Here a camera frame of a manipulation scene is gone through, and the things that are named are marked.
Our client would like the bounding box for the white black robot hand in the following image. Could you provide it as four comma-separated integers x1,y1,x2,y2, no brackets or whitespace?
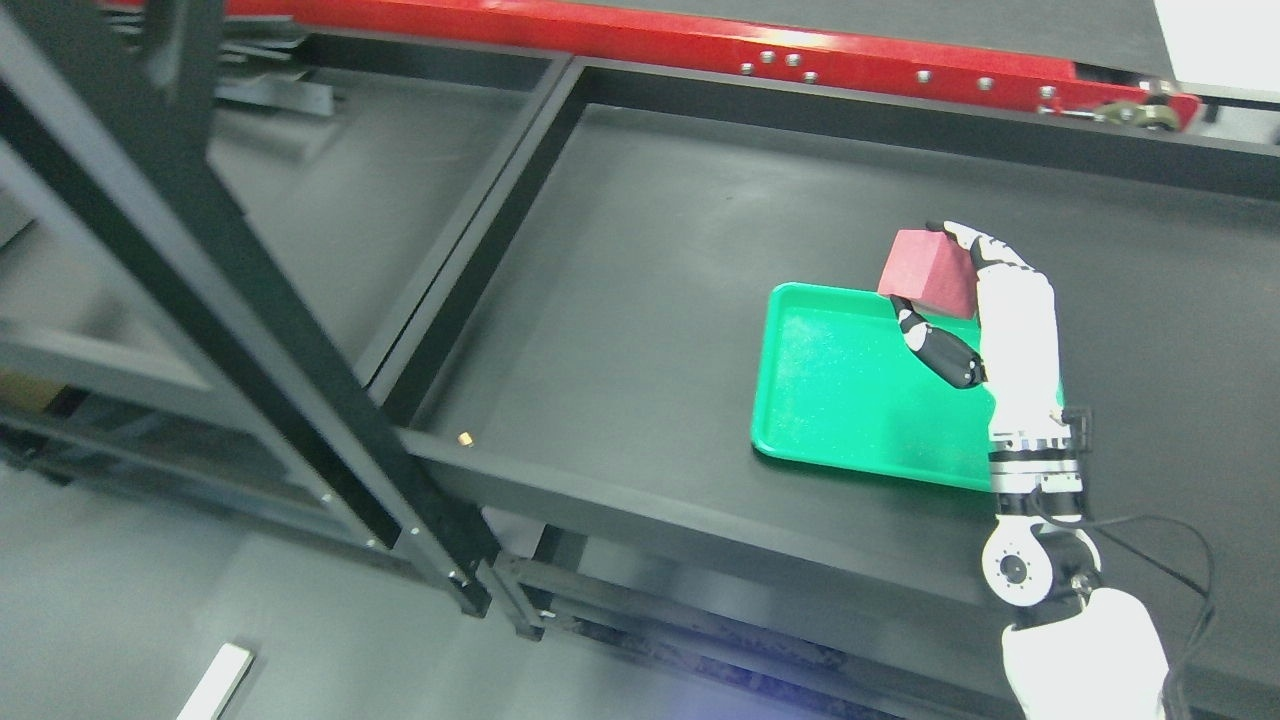
887,222,1071,451

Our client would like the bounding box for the pink foam block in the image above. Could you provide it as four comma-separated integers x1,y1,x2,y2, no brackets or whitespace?
876,228,977,320

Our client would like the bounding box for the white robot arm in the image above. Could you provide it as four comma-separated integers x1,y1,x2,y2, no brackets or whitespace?
980,405,1169,719

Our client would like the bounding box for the green plastic tray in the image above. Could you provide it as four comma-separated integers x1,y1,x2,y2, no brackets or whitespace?
750,282,995,492

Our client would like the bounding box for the black metal shelf right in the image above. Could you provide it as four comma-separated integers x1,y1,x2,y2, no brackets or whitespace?
374,60,1277,719

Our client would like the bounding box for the black metal shelf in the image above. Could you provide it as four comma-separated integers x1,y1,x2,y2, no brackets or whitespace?
374,60,1277,719
0,0,561,618

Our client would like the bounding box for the black metal shelf left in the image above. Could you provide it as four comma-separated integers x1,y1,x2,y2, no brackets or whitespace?
0,0,561,618

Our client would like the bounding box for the red metal beam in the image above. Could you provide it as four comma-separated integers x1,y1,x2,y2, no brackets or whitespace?
225,1,1204,132

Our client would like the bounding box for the white table leg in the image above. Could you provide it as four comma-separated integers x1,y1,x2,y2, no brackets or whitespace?
175,643,256,720

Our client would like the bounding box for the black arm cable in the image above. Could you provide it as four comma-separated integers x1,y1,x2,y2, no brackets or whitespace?
1036,495,1217,720

